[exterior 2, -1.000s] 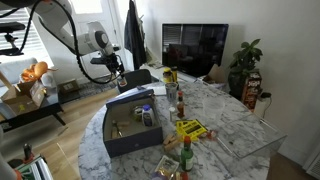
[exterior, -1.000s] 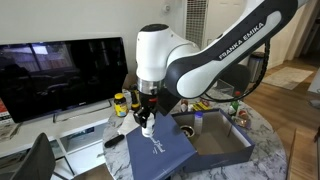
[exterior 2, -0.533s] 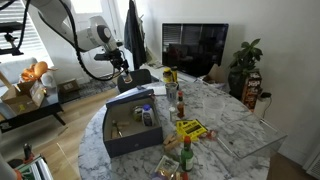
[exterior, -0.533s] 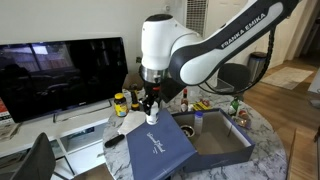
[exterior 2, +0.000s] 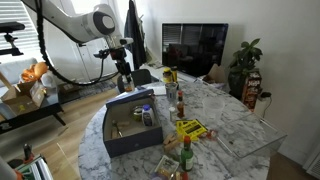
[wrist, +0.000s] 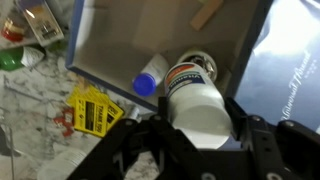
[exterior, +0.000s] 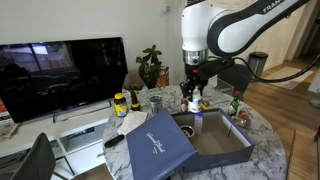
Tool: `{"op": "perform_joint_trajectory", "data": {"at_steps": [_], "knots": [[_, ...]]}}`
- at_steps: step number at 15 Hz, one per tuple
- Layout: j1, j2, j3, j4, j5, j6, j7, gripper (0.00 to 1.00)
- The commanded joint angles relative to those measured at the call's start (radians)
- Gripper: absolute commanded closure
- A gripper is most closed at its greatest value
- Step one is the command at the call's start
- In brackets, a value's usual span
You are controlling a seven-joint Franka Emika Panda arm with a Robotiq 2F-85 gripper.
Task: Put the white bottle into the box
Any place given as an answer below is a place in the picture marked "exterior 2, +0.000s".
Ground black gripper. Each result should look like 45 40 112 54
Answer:
109 46 134 85

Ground white bottle with blue cap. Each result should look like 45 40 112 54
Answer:
141 103 155 128

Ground dark slim bottle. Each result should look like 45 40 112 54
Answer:
171 65 179 84

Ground small closed cardboard box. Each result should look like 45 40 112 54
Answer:
58 81 80 95

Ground brown hot sauce bottle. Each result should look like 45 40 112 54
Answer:
176 90 186 119

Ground dark blue cardboard box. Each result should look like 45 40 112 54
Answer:
102 87 164 158

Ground green bottle with red cap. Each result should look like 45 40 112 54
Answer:
180 134 195 173

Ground open brown cardboard box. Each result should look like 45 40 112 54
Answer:
1 79 48 116

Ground small bottle with red cap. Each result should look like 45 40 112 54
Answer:
174 170 190 180

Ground red game box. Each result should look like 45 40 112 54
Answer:
241 70 263 112

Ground dark upholstered chair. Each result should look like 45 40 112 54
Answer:
116 68 153 95

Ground white paper sheet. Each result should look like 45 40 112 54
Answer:
143 84 168 96

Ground dark hanging jacket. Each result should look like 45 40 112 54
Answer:
123 0 148 71

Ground yellow jar with black lid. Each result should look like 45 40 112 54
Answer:
162 67 174 84

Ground clear drinking glass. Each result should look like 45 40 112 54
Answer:
164 82 179 103

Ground small white shaker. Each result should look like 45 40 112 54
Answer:
168 106 177 123

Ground black flat screen television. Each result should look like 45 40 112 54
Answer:
161 22 230 78

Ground yellow printed package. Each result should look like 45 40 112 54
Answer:
175 118 208 141

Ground brown cardboard piece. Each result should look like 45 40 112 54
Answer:
201 63 228 86

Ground orange plush toy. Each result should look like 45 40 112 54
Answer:
20 61 50 84

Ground large clear plastic cup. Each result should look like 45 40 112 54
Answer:
202 96 226 122

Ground black low bench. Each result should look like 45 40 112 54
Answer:
0 86 67 134

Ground snack pack with purple edge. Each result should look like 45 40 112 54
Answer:
151 154 180 180

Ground small red wrapped item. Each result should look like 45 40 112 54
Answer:
205 129 219 140

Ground grey sofa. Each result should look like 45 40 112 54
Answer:
0 57 39 88

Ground green potted plant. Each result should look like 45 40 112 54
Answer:
228 37 264 100

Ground black and red tool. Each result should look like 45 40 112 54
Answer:
23 143 34 163

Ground green and white rack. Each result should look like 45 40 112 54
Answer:
14 154 54 180

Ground white window blinds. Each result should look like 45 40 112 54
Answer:
0 0 39 64

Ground clear acrylic tray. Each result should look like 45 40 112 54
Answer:
215 113 288 159

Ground white baseboard heater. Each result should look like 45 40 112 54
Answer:
302 143 320 180

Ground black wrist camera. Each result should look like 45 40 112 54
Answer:
93 48 111 61

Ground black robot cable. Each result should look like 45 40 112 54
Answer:
34 0 118 87

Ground black camera stand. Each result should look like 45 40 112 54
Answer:
0 21 26 57

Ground black wall plug with cable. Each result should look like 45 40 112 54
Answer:
259 91 273 118

